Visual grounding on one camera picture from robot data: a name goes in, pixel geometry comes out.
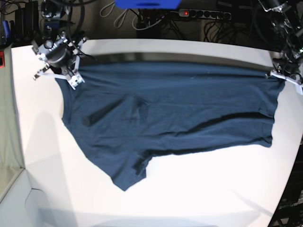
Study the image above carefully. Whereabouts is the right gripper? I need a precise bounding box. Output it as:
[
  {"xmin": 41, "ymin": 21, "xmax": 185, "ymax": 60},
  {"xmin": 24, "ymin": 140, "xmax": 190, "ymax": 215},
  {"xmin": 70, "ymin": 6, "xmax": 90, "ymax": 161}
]
[{"xmin": 37, "ymin": 44, "xmax": 80, "ymax": 76}]

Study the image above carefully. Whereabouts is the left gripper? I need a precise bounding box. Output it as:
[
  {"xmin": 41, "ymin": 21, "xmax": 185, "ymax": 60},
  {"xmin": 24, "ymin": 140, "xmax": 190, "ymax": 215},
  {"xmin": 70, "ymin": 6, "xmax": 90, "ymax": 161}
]
[{"xmin": 273, "ymin": 58, "xmax": 303, "ymax": 79}]

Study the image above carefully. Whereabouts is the dark blue t-shirt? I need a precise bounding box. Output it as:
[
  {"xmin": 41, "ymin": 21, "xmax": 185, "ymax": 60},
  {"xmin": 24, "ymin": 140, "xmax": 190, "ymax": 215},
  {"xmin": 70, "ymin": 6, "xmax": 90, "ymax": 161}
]
[{"xmin": 57, "ymin": 62, "xmax": 285, "ymax": 191}]

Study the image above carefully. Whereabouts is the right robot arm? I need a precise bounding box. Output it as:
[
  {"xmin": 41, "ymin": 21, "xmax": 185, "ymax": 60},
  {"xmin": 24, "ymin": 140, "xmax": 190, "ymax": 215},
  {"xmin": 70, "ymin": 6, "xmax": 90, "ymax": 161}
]
[{"xmin": 32, "ymin": 0, "xmax": 95, "ymax": 79}]

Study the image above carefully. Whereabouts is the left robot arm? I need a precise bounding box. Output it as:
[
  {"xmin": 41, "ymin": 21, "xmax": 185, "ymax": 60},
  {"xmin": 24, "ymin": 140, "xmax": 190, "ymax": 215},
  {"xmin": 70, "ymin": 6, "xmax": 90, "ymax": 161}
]
[{"xmin": 259, "ymin": 0, "xmax": 303, "ymax": 79}]

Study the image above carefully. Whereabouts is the red box at edge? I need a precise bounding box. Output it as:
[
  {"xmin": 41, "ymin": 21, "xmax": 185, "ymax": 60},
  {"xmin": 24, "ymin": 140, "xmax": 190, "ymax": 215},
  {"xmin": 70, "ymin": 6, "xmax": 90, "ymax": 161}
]
[{"xmin": 0, "ymin": 51, "xmax": 5, "ymax": 68}]

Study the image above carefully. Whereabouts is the blue plastic box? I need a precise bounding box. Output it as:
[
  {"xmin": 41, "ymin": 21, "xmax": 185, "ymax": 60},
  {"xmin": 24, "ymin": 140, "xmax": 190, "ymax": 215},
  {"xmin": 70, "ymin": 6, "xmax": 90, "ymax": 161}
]
[{"xmin": 115, "ymin": 0, "xmax": 181, "ymax": 9}]

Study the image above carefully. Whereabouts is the black power strip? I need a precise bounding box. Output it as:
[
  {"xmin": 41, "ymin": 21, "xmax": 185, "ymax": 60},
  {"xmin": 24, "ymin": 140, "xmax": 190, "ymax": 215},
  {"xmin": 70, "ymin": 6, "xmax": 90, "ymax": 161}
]
[{"xmin": 178, "ymin": 9, "xmax": 232, "ymax": 21}]

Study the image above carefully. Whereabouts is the green cloth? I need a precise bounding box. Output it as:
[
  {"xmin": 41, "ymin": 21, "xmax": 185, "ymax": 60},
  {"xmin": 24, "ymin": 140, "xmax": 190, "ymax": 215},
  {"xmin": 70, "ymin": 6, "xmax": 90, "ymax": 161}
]
[{"xmin": 0, "ymin": 47, "xmax": 24, "ymax": 194}]

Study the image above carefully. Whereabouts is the light grey storage bin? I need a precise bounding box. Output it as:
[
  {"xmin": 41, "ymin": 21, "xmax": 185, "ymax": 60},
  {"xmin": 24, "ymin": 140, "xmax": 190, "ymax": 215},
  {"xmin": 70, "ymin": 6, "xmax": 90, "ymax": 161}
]
[{"xmin": 0, "ymin": 168, "xmax": 77, "ymax": 227}]

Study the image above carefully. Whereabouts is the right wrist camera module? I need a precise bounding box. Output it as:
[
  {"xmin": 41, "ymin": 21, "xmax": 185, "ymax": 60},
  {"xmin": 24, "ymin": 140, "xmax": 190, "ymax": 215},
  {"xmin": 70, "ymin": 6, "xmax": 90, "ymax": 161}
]
[{"xmin": 33, "ymin": 55, "xmax": 85, "ymax": 90}]

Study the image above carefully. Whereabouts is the grey looped cable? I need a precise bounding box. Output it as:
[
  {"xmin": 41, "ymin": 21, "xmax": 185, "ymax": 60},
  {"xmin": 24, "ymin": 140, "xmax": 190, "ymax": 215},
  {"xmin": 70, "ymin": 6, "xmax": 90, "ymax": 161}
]
[{"xmin": 99, "ymin": 0, "xmax": 130, "ymax": 28}]

